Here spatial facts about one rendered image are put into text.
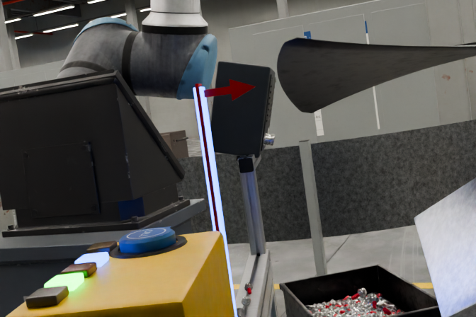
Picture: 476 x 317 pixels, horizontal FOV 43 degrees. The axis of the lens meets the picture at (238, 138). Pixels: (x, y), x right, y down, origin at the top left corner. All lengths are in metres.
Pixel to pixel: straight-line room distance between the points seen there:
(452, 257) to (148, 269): 0.38
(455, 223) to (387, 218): 1.96
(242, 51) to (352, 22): 1.35
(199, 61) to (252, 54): 6.26
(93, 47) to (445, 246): 0.68
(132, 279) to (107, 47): 0.76
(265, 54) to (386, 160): 4.75
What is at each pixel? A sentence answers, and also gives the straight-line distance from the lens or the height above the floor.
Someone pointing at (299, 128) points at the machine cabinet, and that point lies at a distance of 7.12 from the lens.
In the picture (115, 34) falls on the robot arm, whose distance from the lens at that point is 1.11.
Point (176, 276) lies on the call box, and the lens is 0.36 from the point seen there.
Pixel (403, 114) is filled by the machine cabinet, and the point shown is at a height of 0.78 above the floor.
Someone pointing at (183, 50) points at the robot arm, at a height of 1.26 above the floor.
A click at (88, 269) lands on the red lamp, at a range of 0.39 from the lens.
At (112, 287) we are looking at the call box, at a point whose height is 1.07.
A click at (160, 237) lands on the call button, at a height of 1.08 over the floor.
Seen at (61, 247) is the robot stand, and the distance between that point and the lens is 0.90.
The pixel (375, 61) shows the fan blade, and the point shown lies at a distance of 0.66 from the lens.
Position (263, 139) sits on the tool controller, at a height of 1.08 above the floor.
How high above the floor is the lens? 1.17
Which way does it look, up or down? 3 degrees down
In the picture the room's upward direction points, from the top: 8 degrees counter-clockwise
